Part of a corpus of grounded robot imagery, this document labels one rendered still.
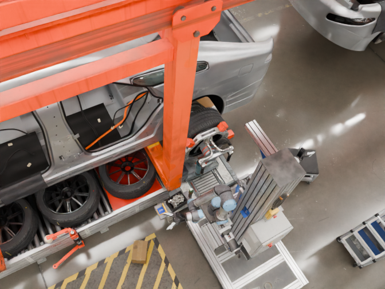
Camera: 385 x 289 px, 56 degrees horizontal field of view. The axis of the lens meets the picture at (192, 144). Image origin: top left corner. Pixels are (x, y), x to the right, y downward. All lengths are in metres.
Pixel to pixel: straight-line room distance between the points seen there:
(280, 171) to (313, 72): 3.76
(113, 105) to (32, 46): 2.56
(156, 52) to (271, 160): 1.15
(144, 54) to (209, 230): 2.15
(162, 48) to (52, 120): 1.37
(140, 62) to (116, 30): 0.32
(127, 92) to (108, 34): 2.30
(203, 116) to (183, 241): 1.55
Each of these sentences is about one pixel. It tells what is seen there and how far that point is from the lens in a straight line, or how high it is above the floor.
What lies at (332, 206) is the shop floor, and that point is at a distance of 5.14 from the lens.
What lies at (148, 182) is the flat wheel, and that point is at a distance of 4.22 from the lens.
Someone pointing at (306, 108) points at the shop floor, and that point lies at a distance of 5.80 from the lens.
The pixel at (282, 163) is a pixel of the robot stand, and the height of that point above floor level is 2.03.
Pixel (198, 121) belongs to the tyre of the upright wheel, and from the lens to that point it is 3.82.
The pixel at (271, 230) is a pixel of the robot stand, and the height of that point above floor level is 1.23.
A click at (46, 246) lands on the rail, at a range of 4.26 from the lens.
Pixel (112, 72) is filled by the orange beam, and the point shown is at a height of 2.70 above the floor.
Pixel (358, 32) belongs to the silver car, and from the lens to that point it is 5.50.
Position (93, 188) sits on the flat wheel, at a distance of 4.24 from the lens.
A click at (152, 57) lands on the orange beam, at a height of 2.72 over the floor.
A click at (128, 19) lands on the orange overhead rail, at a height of 3.00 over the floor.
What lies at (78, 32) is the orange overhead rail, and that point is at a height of 3.02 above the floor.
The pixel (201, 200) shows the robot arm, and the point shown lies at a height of 1.24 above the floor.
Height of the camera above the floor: 4.35
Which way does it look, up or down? 60 degrees down
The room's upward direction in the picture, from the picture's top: 9 degrees clockwise
